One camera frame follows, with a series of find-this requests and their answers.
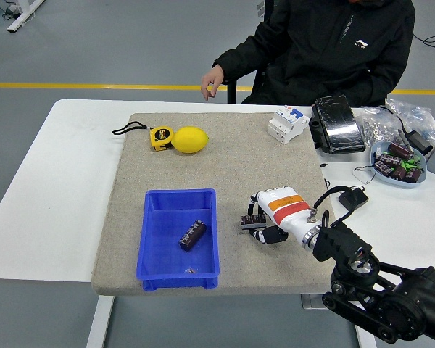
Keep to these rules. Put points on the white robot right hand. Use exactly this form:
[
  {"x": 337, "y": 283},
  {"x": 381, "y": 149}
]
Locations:
[{"x": 290, "y": 214}]

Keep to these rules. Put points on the person's hand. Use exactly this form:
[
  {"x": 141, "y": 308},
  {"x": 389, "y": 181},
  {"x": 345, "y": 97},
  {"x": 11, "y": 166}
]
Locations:
[{"x": 213, "y": 81}]

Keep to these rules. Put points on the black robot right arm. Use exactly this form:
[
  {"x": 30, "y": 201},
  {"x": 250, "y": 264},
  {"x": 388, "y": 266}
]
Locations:
[{"x": 337, "y": 241}]

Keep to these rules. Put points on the black plastic-wrapped box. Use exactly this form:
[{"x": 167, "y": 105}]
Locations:
[{"x": 335, "y": 123}]

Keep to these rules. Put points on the blue plastic box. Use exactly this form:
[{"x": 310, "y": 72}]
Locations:
[{"x": 159, "y": 235}]

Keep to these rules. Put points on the yellow lemon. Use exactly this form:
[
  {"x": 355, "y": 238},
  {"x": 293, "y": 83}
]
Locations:
[{"x": 189, "y": 139}]

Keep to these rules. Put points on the black power adapter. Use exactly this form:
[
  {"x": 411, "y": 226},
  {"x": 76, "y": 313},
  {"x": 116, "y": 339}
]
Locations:
[
  {"x": 356, "y": 200},
  {"x": 420, "y": 143}
]

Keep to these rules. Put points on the grey-brown felt mat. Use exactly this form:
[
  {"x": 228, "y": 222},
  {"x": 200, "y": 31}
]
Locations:
[{"x": 239, "y": 145}]

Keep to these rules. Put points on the yellow tape measure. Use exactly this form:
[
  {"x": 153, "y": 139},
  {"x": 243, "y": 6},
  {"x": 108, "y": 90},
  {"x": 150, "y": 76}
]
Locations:
[{"x": 159, "y": 137}]

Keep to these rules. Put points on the white circuit breaker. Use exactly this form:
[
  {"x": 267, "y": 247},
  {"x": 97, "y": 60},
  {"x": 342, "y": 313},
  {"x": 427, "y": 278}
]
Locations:
[{"x": 286, "y": 127}]

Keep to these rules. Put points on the small dark debris scrap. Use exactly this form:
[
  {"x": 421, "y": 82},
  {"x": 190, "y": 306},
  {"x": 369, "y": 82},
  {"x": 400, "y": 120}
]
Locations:
[{"x": 189, "y": 270}]

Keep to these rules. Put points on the light blue bowl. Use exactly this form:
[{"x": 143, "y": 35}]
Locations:
[{"x": 402, "y": 184}]

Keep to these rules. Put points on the person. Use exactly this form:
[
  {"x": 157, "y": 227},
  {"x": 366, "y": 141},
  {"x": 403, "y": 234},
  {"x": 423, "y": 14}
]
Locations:
[{"x": 330, "y": 54}]

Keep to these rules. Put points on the clear bag of metal washers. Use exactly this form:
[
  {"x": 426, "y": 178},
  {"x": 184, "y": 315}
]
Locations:
[{"x": 375, "y": 125}]

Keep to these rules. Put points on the green plastic connector pile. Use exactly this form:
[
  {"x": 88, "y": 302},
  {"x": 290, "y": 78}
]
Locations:
[{"x": 409, "y": 164}]

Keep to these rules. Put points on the grey pen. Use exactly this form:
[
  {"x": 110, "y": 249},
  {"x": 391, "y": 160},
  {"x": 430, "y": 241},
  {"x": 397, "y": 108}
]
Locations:
[{"x": 402, "y": 137}]

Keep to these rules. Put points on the white table leg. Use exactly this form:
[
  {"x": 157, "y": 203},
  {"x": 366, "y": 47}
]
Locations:
[
  {"x": 364, "y": 339},
  {"x": 99, "y": 322}
]

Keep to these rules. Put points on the clear bag of blue parts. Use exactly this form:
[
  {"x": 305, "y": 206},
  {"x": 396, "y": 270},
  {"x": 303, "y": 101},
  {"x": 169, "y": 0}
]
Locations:
[{"x": 420, "y": 116}]

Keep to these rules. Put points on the metal table bracket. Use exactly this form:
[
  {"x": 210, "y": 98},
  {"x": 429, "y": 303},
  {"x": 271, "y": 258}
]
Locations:
[{"x": 311, "y": 301}]

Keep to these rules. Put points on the white desk frame foot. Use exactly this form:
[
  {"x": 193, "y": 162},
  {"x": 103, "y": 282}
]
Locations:
[{"x": 21, "y": 18}]

